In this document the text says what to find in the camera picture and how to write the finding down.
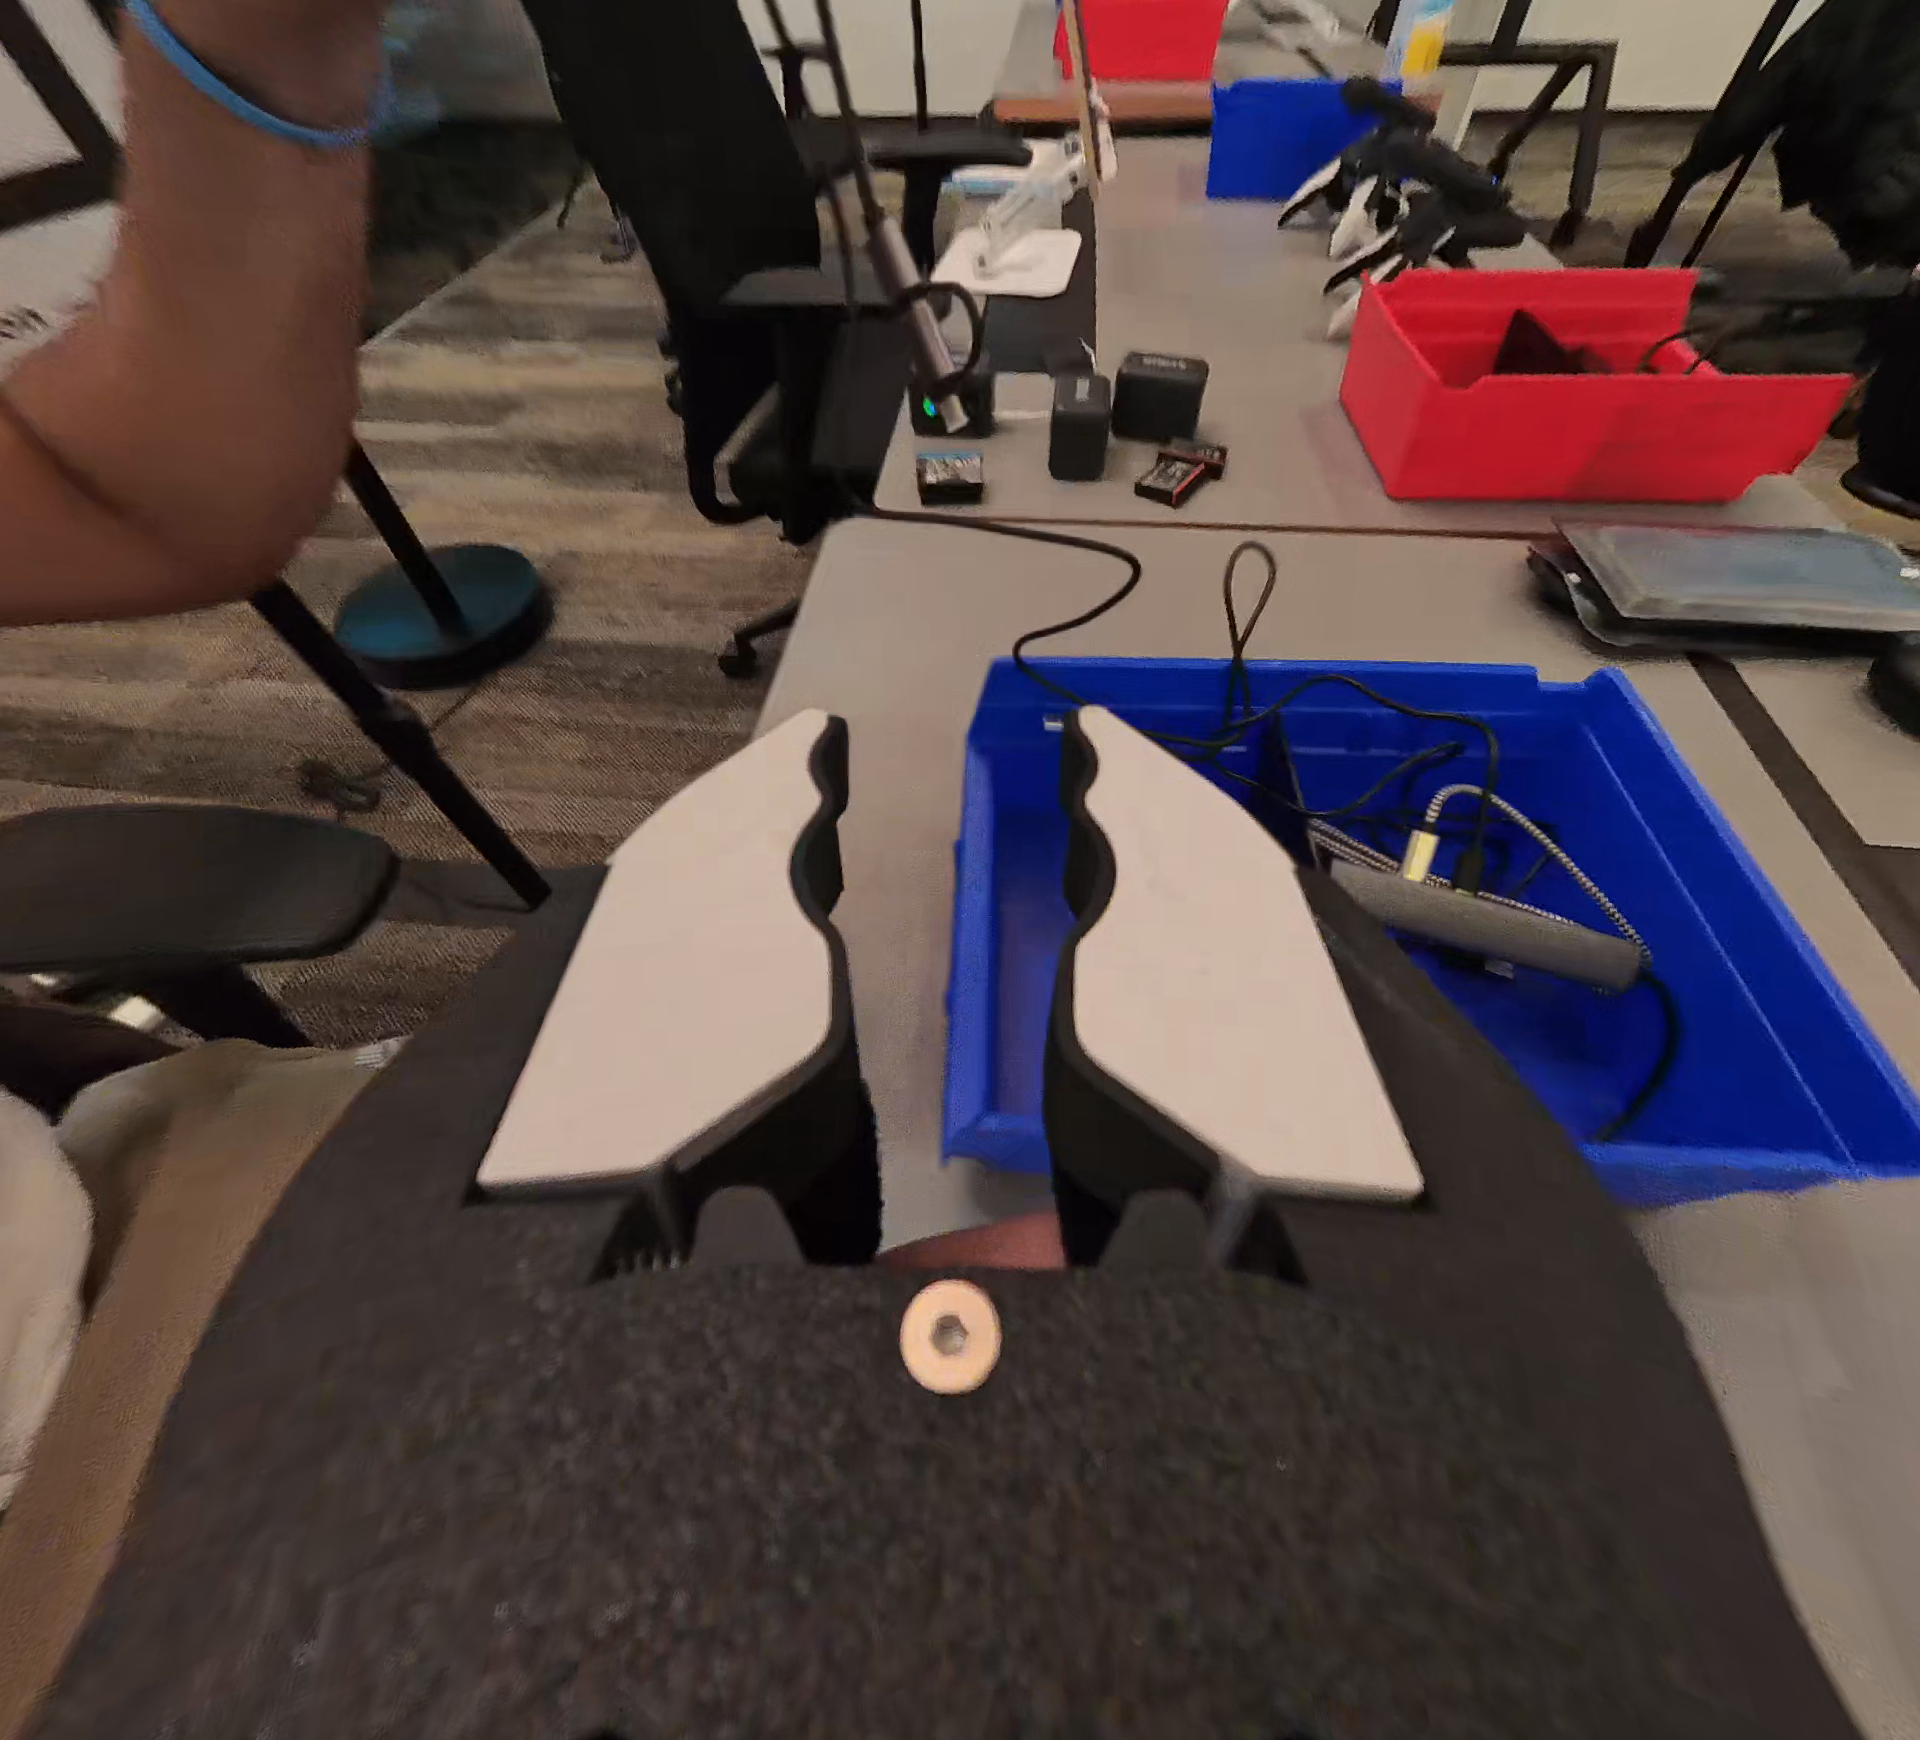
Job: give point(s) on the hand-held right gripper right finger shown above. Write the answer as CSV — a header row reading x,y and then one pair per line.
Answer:
x,y
1230,1004

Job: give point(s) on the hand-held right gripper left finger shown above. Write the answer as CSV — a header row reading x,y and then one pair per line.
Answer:
x,y
690,1004

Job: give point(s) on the dark grey usb hub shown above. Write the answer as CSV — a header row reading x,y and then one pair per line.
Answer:
x,y
1500,930

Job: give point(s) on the blue plastic bin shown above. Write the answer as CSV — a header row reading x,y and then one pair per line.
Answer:
x,y
1274,144
1725,1021

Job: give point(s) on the person's left forearm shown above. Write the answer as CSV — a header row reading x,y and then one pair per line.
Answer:
x,y
226,344

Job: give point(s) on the round base black stand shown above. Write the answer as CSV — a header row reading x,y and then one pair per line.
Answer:
x,y
444,616

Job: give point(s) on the black chair armrest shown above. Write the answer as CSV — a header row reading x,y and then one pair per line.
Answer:
x,y
179,877

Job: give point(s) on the small red black battery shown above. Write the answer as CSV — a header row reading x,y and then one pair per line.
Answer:
x,y
1182,469

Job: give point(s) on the small flat black battery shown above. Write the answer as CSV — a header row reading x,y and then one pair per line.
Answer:
x,y
948,477

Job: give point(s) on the black battery box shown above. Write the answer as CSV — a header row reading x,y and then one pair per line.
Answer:
x,y
1079,427
952,404
1163,398

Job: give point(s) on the grey tablet sleeve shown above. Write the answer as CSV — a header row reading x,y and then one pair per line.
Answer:
x,y
1739,585

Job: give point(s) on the red plastic bin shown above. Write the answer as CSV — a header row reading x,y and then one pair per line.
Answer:
x,y
1574,436
1140,31

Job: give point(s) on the white stand base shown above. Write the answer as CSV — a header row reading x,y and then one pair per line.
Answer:
x,y
1004,262

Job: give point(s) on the black white gripper tools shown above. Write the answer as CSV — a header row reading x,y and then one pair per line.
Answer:
x,y
1410,204

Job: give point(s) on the black office chair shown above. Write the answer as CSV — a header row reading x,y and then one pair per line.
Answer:
x,y
645,122

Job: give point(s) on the black wood-rimmed board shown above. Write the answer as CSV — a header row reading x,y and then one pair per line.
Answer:
x,y
1079,14

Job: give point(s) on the blue wristband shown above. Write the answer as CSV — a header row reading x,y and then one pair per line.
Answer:
x,y
226,97

